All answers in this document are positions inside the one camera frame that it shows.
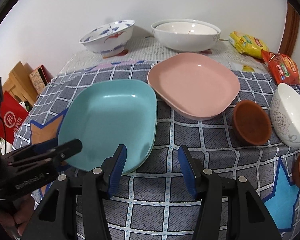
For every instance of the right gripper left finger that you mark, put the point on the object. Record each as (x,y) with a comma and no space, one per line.
(55,216)

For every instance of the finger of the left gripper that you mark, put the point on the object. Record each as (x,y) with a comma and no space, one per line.
(39,158)
(38,148)

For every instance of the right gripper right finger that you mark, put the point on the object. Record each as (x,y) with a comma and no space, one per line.
(248,217)

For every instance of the teal square plate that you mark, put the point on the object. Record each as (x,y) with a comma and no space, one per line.
(100,115)

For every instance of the pink square plate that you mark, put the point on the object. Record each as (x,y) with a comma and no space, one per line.
(194,85)

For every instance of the left human hand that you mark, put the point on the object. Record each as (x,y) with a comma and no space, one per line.
(20,217)

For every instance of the red paper bag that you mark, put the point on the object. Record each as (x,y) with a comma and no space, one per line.
(13,115)

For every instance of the patterned red box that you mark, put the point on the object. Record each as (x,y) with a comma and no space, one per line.
(39,78)

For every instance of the grey checked tablecloth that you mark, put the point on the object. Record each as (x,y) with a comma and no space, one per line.
(153,202)

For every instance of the green square plate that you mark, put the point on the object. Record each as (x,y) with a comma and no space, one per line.
(139,140)

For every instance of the white floral small bowl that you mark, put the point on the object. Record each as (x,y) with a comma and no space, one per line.
(285,115)

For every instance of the blue patterned white bowl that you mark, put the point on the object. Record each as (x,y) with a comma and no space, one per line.
(109,39)

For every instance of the newspaper sheet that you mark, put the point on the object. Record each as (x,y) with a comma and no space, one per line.
(149,49)

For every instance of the red chips bag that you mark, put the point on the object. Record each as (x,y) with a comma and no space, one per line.
(282,68)

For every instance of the yellow chips bag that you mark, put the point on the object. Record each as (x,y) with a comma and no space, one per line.
(247,44)

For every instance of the large white outer bowl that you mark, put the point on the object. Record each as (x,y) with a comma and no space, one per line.
(185,42)

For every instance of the white lemon print bowl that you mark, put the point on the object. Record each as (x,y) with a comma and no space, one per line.
(186,28)

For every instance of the brown wooden door frame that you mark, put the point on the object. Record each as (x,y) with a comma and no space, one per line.
(290,32)

